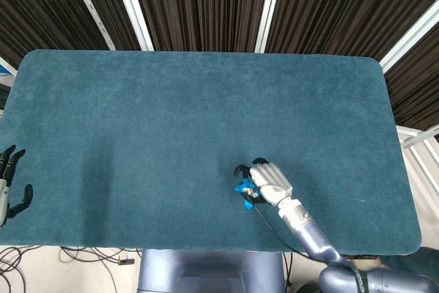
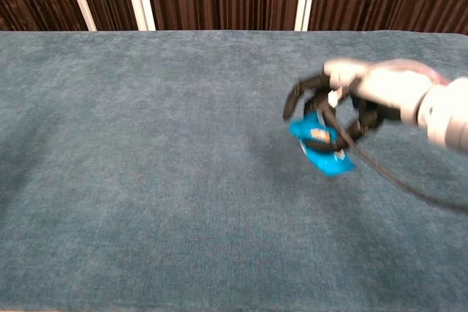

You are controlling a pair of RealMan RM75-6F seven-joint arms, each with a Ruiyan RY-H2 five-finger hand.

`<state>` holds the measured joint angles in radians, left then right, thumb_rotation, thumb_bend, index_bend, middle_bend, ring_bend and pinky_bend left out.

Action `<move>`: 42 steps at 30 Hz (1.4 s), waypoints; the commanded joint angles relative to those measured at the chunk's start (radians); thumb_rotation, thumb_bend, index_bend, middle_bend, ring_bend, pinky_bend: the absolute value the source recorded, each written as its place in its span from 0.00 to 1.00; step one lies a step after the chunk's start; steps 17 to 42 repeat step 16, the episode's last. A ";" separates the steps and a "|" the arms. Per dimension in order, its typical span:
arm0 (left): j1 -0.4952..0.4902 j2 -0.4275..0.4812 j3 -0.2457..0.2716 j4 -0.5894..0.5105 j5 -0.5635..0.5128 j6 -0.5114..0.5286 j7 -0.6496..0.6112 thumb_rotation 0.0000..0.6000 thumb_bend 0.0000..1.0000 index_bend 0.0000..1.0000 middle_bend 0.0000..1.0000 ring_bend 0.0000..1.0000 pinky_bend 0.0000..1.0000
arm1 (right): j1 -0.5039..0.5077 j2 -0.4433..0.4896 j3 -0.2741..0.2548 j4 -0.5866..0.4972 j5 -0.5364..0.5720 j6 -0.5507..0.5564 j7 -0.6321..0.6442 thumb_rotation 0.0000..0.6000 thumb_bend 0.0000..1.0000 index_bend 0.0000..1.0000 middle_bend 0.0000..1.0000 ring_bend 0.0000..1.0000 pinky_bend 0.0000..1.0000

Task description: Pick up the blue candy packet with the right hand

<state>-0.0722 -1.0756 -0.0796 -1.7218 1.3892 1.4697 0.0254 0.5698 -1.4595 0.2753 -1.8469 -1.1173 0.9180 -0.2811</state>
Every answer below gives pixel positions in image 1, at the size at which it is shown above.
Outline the white frame beam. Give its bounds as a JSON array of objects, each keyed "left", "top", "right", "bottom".
[
  {"left": 254, "top": 0, "right": 287, "bottom": 54},
  {"left": 63, "top": 0, "right": 117, "bottom": 51},
  {"left": 379, "top": 6, "right": 439, "bottom": 73},
  {"left": 108, "top": 0, "right": 155, "bottom": 52}
]

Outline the white metal rack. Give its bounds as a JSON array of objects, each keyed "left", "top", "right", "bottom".
[{"left": 396, "top": 124, "right": 439, "bottom": 198}]

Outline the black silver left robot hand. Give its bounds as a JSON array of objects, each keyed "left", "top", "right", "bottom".
[{"left": 0, "top": 145, "right": 34, "bottom": 228}]

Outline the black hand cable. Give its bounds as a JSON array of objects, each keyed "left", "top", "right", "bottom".
[{"left": 252, "top": 202, "right": 311, "bottom": 259}]

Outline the white blue sign board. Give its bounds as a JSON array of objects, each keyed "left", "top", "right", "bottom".
[{"left": 0, "top": 55, "right": 18, "bottom": 78}]

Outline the black floor cable bundle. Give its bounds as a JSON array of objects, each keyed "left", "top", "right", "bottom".
[{"left": 0, "top": 245, "right": 30, "bottom": 293}]

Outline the blue grey robot torso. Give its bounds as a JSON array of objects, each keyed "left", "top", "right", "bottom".
[{"left": 137, "top": 248, "right": 287, "bottom": 293}]

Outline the teal fabric table mat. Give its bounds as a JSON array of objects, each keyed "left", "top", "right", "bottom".
[{"left": 0, "top": 49, "right": 422, "bottom": 256}]

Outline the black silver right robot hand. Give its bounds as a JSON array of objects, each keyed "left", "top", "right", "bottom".
[{"left": 233, "top": 157, "right": 294, "bottom": 207}]

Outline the blue snack packet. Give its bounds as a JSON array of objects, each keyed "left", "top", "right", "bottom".
[{"left": 234, "top": 176, "right": 259, "bottom": 211}]

